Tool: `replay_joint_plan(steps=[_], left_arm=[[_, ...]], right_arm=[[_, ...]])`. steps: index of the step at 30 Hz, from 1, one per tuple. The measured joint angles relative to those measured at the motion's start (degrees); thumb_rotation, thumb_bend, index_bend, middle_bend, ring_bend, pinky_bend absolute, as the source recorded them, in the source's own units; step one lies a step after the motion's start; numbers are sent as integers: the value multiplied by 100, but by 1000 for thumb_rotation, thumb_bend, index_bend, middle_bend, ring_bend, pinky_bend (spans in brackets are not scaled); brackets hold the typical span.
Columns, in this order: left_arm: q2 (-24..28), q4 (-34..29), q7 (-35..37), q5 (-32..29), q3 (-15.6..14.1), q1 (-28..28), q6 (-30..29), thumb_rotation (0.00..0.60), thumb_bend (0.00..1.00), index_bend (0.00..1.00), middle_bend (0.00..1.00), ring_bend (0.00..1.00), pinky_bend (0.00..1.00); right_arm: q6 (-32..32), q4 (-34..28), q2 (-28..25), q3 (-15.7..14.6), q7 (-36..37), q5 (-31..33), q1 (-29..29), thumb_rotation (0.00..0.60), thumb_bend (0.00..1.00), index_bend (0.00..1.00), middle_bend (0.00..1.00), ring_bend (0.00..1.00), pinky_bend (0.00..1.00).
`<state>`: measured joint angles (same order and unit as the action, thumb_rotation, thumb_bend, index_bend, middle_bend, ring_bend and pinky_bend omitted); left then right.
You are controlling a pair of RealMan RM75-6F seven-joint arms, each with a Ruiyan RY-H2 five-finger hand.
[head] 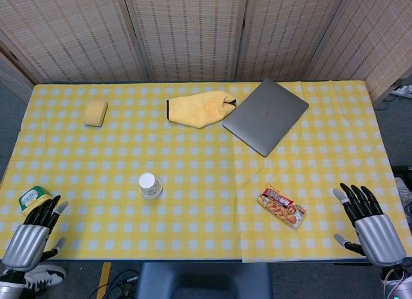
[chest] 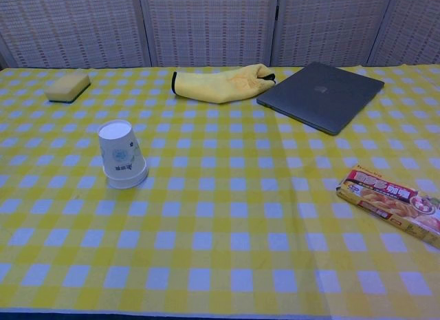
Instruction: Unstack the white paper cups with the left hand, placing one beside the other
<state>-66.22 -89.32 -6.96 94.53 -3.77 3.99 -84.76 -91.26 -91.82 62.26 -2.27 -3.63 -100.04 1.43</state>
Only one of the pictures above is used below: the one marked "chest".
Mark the white paper cup blue flower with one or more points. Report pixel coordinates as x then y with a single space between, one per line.
118 148

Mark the white paper cup green leaves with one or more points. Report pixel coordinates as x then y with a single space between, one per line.
132 183

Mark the yellow cloth with black trim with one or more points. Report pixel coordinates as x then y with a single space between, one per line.
213 84

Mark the yellow white checkered tablecloth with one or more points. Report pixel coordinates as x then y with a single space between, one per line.
220 237

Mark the grey closed laptop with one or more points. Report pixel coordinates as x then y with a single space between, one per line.
319 96

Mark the white lattice screen panel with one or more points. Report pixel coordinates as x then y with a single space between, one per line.
209 27
412 27
72 27
330 24

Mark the yellow sponge with dark base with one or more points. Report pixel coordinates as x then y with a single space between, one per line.
67 84

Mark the curry roux box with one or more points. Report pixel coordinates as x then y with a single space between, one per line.
388 199

